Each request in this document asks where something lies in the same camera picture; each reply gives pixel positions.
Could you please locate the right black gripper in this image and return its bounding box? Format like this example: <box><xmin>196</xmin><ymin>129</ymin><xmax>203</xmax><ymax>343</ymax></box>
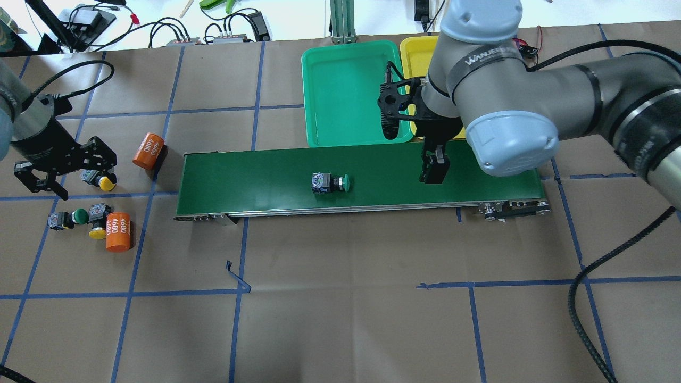
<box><xmin>377</xmin><ymin>62</ymin><xmax>463</xmax><ymax>185</ymax></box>

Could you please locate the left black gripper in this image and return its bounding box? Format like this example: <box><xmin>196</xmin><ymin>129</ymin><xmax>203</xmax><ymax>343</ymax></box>
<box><xmin>11</xmin><ymin>94</ymin><xmax>118</xmax><ymax>201</ymax></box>

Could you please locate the yellow push button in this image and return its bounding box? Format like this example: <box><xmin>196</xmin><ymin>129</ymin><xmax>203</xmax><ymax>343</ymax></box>
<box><xmin>80</xmin><ymin>170</ymin><xmax>117</xmax><ymax>192</ymax></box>
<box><xmin>88</xmin><ymin>203</ymin><xmax>112</xmax><ymax>240</ymax></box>

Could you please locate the green push button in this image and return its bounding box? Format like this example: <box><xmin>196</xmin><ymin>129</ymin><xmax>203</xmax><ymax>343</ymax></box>
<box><xmin>46</xmin><ymin>208</ymin><xmax>89</xmax><ymax>230</ymax></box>
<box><xmin>311</xmin><ymin>172</ymin><xmax>351</xmax><ymax>195</ymax></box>

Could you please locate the orange cylinder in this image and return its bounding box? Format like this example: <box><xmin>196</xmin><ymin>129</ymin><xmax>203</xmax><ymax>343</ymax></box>
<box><xmin>105</xmin><ymin>212</ymin><xmax>131</xmax><ymax>253</ymax></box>
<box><xmin>132</xmin><ymin>133</ymin><xmax>165</xmax><ymax>170</ymax></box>

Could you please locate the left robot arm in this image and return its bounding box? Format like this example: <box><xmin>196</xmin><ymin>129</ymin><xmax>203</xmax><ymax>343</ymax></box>
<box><xmin>1</xmin><ymin>63</ymin><xmax>118</xmax><ymax>201</ymax></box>

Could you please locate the yellow plastic tray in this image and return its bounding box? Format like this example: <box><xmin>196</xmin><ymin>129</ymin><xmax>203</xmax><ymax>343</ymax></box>
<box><xmin>400</xmin><ymin>35</ymin><xmax>469</xmax><ymax>140</ymax></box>

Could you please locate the green plastic tray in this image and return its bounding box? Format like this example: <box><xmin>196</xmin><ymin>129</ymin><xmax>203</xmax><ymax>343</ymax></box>
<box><xmin>301</xmin><ymin>40</ymin><xmax>413</xmax><ymax>147</ymax></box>

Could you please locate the green conveyor belt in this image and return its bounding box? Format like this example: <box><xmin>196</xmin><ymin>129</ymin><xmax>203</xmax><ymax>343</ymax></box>
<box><xmin>175</xmin><ymin>140</ymin><xmax>551</xmax><ymax>221</ymax></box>

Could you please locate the black power adapter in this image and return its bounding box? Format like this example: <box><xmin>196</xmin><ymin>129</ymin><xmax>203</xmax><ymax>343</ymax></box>
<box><xmin>248</xmin><ymin>11</ymin><xmax>271</xmax><ymax>41</ymax></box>

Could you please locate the aluminium frame post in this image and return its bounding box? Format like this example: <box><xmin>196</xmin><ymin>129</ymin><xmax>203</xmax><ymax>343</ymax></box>
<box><xmin>330</xmin><ymin>0</ymin><xmax>357</xmax><ymax>45</ymax></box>

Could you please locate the green handled reach tool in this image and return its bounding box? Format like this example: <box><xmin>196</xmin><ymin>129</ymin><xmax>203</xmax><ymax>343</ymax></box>
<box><xmin>198</xmin><ymin>1</ymin><xmax>257</xmax><ymax>19</ymax></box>

